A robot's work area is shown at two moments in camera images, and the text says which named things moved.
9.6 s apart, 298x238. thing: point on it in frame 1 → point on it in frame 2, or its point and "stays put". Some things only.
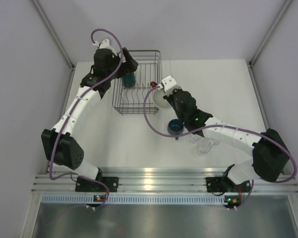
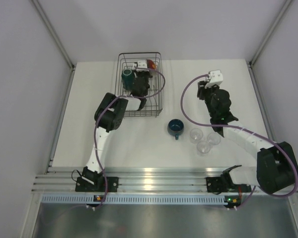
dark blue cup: [175, 127] stays put
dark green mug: [129, 80] stays put
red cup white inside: [158, 98] → [150, 64]
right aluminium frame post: [252, 75] stays put
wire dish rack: [142, 98] stays put
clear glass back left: [195, 139] stays put
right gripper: [169, 97] → [202, 90]
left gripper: [129, 66] → [149, 75]
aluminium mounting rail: [186, 180] stays put
